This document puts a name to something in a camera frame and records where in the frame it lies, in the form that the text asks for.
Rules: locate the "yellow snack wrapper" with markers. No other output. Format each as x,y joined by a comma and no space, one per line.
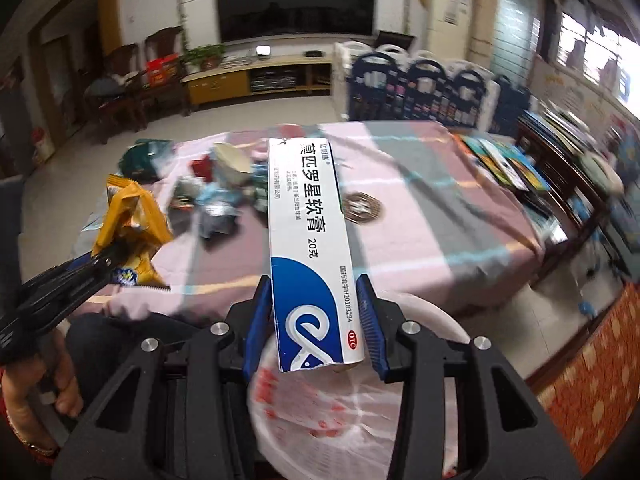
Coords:
132,220

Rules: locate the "person's left hand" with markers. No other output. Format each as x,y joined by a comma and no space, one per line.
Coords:
67,380

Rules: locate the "window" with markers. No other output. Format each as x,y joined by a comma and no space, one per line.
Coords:
595,45

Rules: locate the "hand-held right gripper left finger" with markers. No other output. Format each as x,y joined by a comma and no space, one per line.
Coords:
257,327

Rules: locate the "row of picture books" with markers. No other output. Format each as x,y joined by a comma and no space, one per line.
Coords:
505,162

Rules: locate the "plaid pink grey tablecloth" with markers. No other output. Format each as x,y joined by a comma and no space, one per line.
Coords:
425,220

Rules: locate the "dark green paper bag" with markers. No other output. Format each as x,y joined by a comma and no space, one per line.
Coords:
140,160

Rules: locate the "black television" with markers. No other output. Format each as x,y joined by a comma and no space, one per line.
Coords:
295,0

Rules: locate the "white bin with plastic bag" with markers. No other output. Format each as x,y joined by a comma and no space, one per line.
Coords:
340,410

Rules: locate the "green packet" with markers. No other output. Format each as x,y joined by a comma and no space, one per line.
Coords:
260,185

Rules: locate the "light blue wrapper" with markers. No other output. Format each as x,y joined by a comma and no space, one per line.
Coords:
216,195

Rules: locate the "small white device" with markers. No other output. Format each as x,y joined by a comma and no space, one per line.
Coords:
262,51

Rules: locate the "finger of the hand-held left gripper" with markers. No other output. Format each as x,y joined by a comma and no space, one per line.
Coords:
85,267

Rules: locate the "round brown coaster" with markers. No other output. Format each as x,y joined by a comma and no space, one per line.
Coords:
365,207

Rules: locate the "red cigarette box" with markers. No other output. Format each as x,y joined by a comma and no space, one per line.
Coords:
202,167

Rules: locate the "white standing air conditioner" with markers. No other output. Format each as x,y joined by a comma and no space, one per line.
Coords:
450,10

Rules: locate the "yellow wooden television cabinet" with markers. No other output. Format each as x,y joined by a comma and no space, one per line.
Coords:
220,85

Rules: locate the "white and blue medicine box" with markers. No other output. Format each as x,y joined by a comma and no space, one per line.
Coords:
305,220

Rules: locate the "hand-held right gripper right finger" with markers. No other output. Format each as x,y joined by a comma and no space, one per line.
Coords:
372,332

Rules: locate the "red carton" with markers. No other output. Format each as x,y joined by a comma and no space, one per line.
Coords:
161,70

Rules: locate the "potted green plant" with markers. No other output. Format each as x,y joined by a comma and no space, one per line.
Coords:
205,56

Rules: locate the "low wooden table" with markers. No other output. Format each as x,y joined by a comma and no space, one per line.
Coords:
565,195

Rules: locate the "dark grey packet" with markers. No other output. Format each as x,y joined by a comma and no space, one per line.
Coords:
217,221

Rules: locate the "person's left forearm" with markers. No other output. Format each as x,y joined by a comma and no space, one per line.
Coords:
17,442

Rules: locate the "white bowl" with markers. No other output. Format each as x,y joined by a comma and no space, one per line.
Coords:
232,162

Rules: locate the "dark wooden chair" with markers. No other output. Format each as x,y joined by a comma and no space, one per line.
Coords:
165,42
117,110

